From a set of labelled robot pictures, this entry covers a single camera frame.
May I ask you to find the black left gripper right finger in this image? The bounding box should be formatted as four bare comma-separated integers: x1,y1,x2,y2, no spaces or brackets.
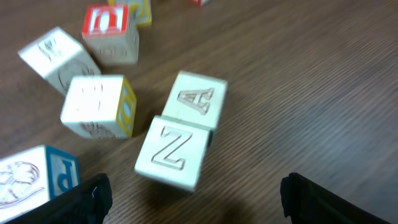
280,172,386,224

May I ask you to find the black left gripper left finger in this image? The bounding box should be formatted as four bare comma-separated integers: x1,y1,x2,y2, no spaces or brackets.
7,173,113,224

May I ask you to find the blue letter P yarn block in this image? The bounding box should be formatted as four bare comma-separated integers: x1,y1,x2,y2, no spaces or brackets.
1,145,80,223

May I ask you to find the yellow letter C block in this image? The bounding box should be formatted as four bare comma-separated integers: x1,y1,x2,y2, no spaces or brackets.
60,75,137,139

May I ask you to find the letter Z block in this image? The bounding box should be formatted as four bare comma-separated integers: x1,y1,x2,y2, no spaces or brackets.
134,116,211,192

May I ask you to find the letter A soccer block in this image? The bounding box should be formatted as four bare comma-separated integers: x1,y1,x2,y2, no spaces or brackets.
162,71,228,131

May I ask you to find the red letter U block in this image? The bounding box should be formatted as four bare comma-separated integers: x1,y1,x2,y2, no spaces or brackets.
82,4,139,66

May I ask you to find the white picture block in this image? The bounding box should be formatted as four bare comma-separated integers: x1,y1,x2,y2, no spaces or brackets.
18,27,101,95

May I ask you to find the yellow-sided picture block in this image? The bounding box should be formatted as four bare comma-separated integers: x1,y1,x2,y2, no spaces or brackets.
108,0,152,27

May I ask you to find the white red-edged right block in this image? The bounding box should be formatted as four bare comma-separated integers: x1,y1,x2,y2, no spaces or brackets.
191,0,208,7

